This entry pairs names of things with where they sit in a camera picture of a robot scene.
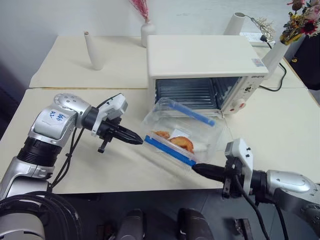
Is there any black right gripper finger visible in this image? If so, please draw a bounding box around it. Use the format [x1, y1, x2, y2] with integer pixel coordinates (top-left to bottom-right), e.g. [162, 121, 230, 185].
[192, 167, 227, 183]
[191, 162, 227, 174]

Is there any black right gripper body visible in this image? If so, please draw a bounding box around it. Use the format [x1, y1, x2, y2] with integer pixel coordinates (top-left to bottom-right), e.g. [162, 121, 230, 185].
[222, 159, 241, 200]

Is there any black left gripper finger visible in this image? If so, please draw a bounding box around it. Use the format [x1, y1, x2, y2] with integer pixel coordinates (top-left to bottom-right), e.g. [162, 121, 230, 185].
[114, 132, 144, 146]
[116, 125, 144, 143]

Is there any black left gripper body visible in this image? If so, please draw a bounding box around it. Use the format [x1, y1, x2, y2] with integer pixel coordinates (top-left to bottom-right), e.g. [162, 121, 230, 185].
[96, 118, 123, 153]

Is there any clear zip bag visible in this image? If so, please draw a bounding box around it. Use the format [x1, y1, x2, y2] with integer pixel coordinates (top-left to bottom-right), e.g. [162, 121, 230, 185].
[140, 97, 225, 173]

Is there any small golden fried food piece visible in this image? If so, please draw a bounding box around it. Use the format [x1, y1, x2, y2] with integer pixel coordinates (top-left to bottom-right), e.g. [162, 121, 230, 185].
[151, 130, 171, 139]

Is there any large golden fried food piece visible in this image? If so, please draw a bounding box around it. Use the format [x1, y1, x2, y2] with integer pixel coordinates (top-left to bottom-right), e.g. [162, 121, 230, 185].
[169, 136, 195, 154]

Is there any white toaster oven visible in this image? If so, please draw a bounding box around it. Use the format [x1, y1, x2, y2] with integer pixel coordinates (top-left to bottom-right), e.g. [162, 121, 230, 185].
[146, 34, 270, 119]

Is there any dark rounded shape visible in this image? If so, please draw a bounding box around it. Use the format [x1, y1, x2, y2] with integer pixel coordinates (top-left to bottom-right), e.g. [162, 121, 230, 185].
[176, 207, 214, 240]
[116, 208, 146, 240]

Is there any white cone vase, empty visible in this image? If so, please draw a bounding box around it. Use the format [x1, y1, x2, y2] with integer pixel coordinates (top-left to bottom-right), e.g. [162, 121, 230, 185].
[83, 30, 106, 71]

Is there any white round bottle vase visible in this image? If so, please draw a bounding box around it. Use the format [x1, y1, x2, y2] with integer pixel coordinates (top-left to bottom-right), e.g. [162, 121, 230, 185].
[140, 21, 157, 49]

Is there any pink dried flower sprig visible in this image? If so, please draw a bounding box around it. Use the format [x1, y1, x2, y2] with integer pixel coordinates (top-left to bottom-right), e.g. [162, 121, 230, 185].
[129, 0, 151, 24]

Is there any white tall vase with bouquet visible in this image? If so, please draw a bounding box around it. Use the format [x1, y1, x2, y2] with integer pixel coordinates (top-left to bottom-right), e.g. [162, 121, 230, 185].
[261, 40, 291, 76]

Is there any grey robot torso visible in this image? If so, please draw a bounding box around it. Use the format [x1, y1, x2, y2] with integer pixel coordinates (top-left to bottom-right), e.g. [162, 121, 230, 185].
[0, 214, 45, 240]

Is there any white power strip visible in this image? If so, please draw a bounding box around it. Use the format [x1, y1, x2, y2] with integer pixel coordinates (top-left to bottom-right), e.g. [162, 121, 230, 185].
[239, 31, 276, 48]

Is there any white tall vase with branch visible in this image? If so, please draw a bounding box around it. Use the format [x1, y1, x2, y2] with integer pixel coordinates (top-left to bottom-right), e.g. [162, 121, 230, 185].
[223, 12, 248, 36]

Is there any pale dried branch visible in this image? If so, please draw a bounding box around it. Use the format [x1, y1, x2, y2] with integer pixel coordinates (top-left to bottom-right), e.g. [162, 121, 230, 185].
[244, 14, 276, 40]

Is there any colourful flower bouquet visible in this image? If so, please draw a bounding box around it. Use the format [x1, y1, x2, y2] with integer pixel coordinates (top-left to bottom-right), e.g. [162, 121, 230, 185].
[279, 0, 320, 46]

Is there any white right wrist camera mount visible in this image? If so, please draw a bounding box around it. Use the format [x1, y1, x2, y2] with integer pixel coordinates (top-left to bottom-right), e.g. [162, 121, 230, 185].
[224, 137, 254, 196]

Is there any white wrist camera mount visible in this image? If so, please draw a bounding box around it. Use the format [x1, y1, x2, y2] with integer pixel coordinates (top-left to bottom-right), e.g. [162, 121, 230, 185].
[224, 137, 254, 196]
[90, 93, 129, 137]

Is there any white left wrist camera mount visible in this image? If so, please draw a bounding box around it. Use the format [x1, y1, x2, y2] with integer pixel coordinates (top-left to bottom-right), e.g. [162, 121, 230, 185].
[90, 93, 129, 137]

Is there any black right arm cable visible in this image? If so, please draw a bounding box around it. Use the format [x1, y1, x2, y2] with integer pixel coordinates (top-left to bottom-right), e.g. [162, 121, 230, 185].
[232, 174, 292, 240]

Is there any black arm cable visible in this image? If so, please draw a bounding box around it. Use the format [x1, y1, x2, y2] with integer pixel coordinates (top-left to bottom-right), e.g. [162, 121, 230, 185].
[49, 99, 114, 194]
[232, 174, 292, 240]

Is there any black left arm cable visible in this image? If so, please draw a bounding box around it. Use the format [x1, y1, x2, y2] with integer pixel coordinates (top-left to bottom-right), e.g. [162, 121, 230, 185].
[49, 99, 114, 194]

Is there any black cable bundle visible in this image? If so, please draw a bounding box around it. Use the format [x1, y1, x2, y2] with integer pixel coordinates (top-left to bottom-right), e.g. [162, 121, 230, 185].
[0, 191, 84, 240]

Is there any black oven power cable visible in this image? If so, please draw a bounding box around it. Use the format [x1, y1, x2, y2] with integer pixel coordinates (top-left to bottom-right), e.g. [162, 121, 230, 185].
[258, 34, 287, 92]

